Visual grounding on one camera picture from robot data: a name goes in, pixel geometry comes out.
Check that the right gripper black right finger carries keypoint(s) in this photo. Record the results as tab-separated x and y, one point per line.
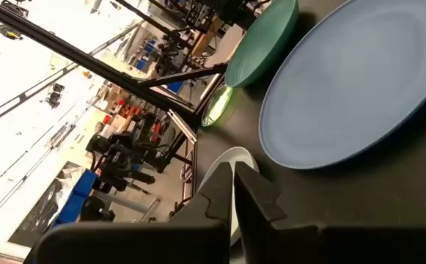
256	205

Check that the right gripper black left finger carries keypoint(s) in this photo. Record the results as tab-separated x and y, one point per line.
212	205

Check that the large green plastic plate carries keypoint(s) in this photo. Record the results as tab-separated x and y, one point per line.
260	47

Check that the small clear green plate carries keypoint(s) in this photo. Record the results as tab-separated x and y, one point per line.
216	106

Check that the black robot equipment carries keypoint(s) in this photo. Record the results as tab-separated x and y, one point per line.
119	157

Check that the blue storage bin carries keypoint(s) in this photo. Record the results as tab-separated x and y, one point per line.
85	183
69	209

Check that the large blue plastic plate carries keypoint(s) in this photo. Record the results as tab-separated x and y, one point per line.
344	84

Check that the wooden board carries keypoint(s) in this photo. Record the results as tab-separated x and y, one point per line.
205	36

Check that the chrome metal rail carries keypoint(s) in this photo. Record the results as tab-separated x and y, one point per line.
181	125

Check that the black frame cross strut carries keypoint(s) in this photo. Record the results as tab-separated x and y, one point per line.
183	75

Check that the black aluminium frame beam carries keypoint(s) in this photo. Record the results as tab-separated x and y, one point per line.
69	51

